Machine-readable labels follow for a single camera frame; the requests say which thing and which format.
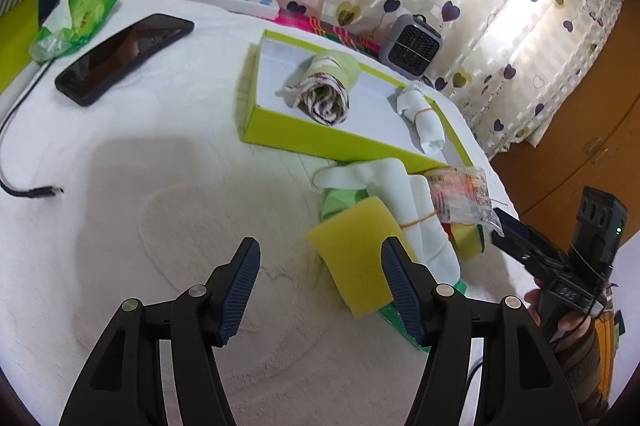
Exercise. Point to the black smartphone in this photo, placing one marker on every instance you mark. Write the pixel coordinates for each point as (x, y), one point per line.
(120, 56)

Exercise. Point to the small white rolled towel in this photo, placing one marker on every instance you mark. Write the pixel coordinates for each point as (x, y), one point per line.
(430, 126)

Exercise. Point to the wooden wardrobe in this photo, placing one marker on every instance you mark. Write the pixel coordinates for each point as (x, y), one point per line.
(575, 106)

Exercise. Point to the green tissue packet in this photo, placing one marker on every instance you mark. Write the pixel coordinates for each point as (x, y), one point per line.
(85, 6)

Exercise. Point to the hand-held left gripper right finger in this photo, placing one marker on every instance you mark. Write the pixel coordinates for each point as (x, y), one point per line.
(400, 291)

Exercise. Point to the person's right hand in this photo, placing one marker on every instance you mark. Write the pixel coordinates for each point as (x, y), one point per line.
(534, 306)

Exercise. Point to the white power strip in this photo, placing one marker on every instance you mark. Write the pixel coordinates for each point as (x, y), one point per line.
(250, 6)

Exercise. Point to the rolled patterned cloth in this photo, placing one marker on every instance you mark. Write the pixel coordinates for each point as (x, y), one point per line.
(325, 99)

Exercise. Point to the large white towel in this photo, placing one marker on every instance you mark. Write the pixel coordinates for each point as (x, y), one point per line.
(390, 186)

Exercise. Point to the light green cloth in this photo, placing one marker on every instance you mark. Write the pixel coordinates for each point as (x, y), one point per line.
(340, 203)

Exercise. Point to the small grey heater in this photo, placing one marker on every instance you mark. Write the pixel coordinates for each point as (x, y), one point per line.
(410, 49)

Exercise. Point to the person's right forearm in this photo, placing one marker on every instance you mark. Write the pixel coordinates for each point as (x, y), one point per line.
(585, 366)

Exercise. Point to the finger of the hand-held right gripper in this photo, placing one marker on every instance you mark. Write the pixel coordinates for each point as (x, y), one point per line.
(515, 251)
(520, 226)

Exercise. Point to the colourful striped cloth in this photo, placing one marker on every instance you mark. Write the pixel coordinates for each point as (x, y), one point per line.
(345, 34)

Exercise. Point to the lime green cardboard box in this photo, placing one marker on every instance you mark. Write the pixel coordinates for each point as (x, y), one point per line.
(325, 139)

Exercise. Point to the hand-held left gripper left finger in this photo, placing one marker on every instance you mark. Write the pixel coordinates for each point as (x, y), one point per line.
(240, 291)

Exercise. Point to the clear red-printed plastic packet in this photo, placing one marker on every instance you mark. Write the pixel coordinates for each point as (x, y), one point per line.
(460, 196)

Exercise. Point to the green tea packet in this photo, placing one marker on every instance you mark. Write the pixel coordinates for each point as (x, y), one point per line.
(400, 321)

